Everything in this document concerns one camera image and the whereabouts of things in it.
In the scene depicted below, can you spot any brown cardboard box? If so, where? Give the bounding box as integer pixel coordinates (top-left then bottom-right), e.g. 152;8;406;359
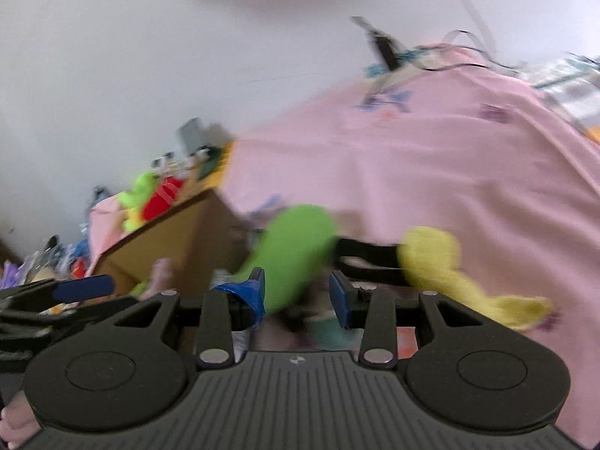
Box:
87;190;263;301

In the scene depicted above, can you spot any black and white panda plush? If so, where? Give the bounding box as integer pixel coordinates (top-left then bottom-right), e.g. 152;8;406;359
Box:
152;150;198;179

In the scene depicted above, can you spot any folded plaid cloth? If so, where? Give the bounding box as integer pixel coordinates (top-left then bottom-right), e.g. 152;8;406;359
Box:
520;56;600;132

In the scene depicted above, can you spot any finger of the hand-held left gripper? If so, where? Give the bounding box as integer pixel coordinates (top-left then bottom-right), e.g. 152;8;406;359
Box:
0;276;116;312
0;296;141;338

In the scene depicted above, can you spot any green frog plush toy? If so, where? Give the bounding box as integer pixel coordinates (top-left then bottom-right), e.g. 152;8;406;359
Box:
117;171;160;233

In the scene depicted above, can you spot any red plush toy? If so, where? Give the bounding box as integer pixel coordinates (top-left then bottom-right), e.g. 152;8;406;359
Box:
141;177;185;222

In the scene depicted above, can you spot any pink floral bedsheet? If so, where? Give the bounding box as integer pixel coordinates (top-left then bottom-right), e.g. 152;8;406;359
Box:
87;44;600;448

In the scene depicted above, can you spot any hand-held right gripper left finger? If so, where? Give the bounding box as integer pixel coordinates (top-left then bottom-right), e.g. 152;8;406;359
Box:
100;267;267;370

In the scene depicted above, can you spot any pale pink plush toy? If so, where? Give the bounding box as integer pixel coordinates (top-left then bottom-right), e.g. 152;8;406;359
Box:
141;258;179;301

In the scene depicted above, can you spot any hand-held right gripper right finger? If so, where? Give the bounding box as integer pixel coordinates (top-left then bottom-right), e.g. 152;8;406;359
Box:
329;271;493;370

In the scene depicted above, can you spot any yellow and black plush toy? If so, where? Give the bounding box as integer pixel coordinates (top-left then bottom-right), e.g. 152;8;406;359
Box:
335;226;554;331

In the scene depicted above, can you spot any person's left hand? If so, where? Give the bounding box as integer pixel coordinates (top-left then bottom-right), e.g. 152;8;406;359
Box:
0;391;42;450

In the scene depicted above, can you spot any white power strip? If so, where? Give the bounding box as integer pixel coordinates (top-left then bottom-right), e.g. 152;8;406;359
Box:
366;49;441;78

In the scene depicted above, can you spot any black charger plug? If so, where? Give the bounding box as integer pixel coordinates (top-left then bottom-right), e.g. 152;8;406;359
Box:
370;33;399;71

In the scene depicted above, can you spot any teal and white plush toy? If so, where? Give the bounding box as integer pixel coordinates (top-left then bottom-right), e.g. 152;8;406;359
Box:
300;314;364;352

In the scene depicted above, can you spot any green round smiling plush toy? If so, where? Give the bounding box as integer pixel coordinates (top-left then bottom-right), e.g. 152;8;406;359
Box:
234;204;339;315

